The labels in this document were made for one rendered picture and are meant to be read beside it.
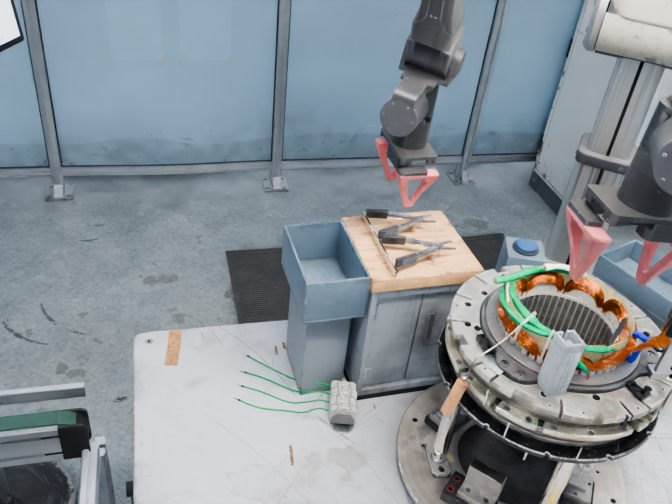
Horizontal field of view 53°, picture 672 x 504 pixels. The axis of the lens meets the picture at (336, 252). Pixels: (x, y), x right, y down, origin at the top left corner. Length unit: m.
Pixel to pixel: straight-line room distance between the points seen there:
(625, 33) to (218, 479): 0.99
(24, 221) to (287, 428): 2.18
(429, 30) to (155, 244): 2.15
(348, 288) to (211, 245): 1.90
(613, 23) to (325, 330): 0.71
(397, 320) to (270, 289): 1.56
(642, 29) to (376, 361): 0.72
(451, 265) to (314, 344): 0.27
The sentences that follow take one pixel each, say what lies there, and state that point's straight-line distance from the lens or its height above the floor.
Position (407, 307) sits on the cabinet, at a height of 0.99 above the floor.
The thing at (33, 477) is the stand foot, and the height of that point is 0.02.
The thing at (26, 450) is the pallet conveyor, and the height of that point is 0.71.
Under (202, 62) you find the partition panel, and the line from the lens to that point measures 3.07.
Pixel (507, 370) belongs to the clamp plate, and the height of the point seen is 1.10.
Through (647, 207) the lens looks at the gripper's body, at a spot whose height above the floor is 1.41.
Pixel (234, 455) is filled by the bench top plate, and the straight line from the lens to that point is 1.19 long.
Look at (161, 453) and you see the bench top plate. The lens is 1.20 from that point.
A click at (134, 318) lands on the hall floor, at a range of 2.62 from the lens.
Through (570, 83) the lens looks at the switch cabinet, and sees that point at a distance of 3.47.
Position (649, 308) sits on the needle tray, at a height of 1.03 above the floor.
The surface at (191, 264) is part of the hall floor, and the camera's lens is 2.85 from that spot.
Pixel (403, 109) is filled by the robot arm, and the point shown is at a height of 1.34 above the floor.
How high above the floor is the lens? 1.73
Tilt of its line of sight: 36 degrees down
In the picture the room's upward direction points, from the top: 7 degrees clockwise
